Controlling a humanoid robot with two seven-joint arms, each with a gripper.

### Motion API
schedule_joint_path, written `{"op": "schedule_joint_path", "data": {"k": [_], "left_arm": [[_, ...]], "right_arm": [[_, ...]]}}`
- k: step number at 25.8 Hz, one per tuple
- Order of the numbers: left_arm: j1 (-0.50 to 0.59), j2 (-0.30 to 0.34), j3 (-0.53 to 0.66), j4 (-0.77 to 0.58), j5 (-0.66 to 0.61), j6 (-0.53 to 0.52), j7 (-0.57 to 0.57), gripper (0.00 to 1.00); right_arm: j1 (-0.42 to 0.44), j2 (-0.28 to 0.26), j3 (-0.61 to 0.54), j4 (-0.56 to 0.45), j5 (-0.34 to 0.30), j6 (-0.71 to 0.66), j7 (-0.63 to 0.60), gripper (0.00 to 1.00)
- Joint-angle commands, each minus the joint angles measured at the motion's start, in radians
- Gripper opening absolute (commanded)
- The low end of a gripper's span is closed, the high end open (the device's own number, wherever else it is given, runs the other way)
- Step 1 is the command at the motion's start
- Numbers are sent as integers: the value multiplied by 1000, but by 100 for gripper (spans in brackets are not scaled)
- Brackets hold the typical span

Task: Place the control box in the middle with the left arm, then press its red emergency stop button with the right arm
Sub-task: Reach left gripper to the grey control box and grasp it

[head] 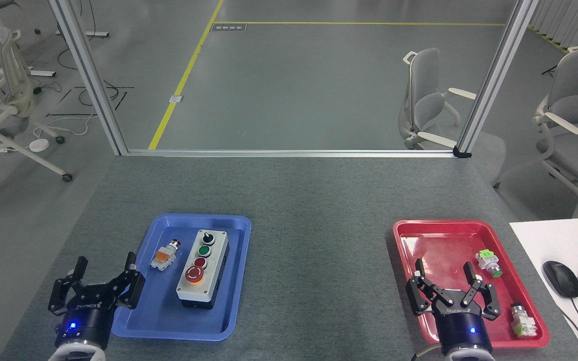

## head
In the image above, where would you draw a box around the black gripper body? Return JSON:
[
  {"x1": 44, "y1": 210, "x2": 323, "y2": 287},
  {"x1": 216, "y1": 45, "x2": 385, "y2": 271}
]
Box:
[
  {"x1": 434, "y1": 298, "x2": 493, "y2": 354},
  {"x1": 55, "y1": 296, "x2": 117, "y2": 349}
]

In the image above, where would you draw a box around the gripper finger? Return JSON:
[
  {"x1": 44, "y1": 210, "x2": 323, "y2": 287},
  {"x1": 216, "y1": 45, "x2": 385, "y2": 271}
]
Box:
[
  {"x1": 462, "y1": 262, "x2": 502, "y2": 322},
  {"x1": 100, "y1": 252, "x2": 146, "y2": 309},
  {"x1": 406, "y1": 258, "x2": 453, "y2": 316},
  {"x1": 48, "y1": 257, "x2": 89, "y2": 316}
]

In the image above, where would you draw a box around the grey control box with buttons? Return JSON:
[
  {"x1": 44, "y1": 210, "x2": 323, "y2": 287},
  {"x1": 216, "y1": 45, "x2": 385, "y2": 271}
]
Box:
[{"x1": 176, "y1": 229, "x2": 230, "y2": 310}]

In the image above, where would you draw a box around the silver button green white block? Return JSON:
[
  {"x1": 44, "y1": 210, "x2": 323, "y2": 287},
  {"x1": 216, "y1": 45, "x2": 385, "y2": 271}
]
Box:
[{"x1": 510, "y1": 302, "x2": 538, "y2": 338}]

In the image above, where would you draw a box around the red push button orange block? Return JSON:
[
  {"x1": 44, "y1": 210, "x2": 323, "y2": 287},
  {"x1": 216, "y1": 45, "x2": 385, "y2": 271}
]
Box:
[{"x1": 150, "y1": 240, "x2": 182, "y2": 272}]

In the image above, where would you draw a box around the blue plastic tray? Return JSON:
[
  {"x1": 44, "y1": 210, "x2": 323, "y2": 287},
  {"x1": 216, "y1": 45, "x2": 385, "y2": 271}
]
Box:
[{"x1": 110, "y1": 214, "x2": 252, "y2": 342}]

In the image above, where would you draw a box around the red plastic tray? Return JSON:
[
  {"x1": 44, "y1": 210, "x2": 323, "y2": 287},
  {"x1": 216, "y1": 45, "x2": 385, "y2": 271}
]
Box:
[{"x1": 392, "y1": 219, "x2": 551, "y2": 349}]

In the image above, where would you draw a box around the black computer mouse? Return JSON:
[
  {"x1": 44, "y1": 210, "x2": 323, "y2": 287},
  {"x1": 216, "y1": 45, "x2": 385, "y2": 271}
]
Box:
[{"x1": 542, "y1": 261, "x2": 578, "y2": 300}]

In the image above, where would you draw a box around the white desk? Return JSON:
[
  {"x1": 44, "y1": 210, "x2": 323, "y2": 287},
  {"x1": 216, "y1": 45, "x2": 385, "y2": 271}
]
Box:
[{"x1": 509, "y1": 217, "x2": 578, "y2": 361}]

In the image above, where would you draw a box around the grey chair with white armrests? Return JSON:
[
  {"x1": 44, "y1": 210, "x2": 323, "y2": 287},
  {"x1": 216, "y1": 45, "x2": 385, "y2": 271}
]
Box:
[
  {"x1": 492, "y1": 46, "x2": 578, "y2": 219},
  {"x1": 397, "y1": 48, "x2": 508, "y2": 189}
]

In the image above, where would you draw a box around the white mesh office chair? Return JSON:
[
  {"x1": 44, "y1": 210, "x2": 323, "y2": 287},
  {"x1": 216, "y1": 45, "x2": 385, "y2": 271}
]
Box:
[{"x1": 0, "y1": 28, "x2": 74, "y2": 209}]

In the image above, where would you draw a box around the white desk foot bar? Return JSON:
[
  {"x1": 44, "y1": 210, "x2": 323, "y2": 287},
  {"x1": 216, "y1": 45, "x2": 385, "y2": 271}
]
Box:
[
  {"x1": 0, "y1": 67, "x2": 57, "y2": 78},
  {"x1": 56, "y1": 29, "x2": 110, "y2": 39}
]

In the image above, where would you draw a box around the green push button switch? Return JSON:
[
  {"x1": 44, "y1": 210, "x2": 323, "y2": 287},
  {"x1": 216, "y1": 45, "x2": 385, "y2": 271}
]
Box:
[{"x1": 475, "y1": 249, "x2": 504, "y2": 279}]

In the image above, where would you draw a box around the silver aluminium rail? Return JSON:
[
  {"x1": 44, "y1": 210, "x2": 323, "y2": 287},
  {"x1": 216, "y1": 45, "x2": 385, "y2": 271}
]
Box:
[{"x1": 121, "y1": 148, "x2": 463, "y2": 159}]

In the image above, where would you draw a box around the silver aluminium post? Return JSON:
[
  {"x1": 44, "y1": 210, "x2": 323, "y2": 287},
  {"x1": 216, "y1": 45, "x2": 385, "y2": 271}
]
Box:
[
  {"x1": 48, "y1": 0, "x2": 129, "y2": 156},
  {"x1": 453, "y1": 0, "x2": 541, "y2": 159}
]

